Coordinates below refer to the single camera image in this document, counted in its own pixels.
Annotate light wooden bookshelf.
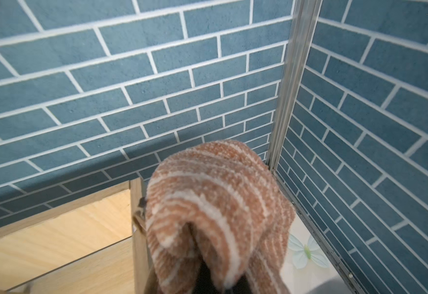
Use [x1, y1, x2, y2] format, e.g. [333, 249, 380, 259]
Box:
[0, 179, 154, 294]

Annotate floral table mat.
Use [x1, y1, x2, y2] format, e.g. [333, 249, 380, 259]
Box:
[281, 218, 350, 294]

